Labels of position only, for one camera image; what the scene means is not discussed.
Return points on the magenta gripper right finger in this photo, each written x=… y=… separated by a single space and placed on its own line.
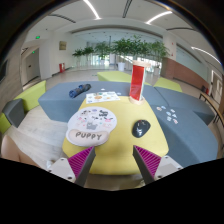
x=152 y=166

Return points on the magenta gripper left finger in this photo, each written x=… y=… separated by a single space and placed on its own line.
x=76 y=168

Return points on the black computer mouse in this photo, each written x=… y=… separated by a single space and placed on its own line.
x=140 y=128

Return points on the puppy print mouse pad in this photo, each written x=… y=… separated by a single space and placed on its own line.
x=91 y=126

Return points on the yellow-green round table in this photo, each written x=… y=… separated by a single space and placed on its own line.
x=114 y=157

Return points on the small stickers on sofa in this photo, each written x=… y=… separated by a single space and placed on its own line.
x=169 y=113

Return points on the grey modular sofa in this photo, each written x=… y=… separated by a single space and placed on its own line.
x=190 y=141

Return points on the white sticker sheet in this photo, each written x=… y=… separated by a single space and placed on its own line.
x=101 y=97

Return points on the rolled dark blue cloth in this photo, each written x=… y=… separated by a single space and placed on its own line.
x=80 y=89

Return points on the green bench seat left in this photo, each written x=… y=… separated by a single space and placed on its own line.
x=30 y=100

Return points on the grey chair back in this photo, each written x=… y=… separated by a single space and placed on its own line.
x=14 y=112

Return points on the green ottoman far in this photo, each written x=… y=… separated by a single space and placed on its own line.
x=114 y=76

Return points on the red fire extinguisher box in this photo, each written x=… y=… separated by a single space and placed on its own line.
x=61 y=67

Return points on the potted green plant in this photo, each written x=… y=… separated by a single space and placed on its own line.
x=122 y=48

